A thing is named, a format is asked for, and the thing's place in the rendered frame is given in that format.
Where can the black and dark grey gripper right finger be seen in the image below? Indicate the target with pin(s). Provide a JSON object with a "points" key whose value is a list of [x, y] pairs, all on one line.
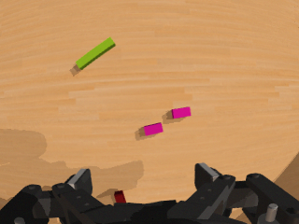
{"points": [[273, 204]]}

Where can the lime green rod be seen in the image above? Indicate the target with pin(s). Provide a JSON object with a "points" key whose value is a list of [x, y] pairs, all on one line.
{"points": [[95, 53]]}

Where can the dark red rod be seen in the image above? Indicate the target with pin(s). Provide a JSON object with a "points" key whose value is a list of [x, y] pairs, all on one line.
{"points": [[119, 197]]}

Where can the magenta block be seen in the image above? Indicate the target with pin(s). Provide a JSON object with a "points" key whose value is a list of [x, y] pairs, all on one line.
{"points": [[153, 128], [181, 112]]}

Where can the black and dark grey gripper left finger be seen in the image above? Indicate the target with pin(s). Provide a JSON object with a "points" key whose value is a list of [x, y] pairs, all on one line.
{"points": [[69, 207]]}

